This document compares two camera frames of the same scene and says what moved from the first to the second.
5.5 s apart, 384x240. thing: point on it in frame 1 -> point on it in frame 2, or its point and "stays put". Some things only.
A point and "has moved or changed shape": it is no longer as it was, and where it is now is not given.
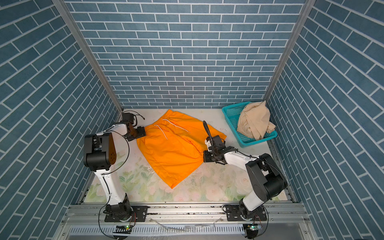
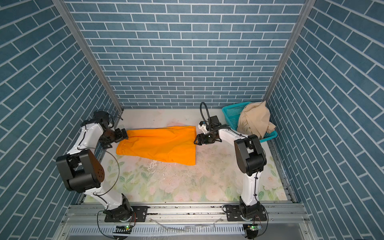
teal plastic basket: x=232 y=113 stays put
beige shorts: x=254 y=120 stays put
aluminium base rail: x=87 y=221 stays put
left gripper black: x=140 y=132 -> x=119 y=136
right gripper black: x=205 y=156 -> x=202 y=139
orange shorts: x=173 y=145 has moved or changed shape
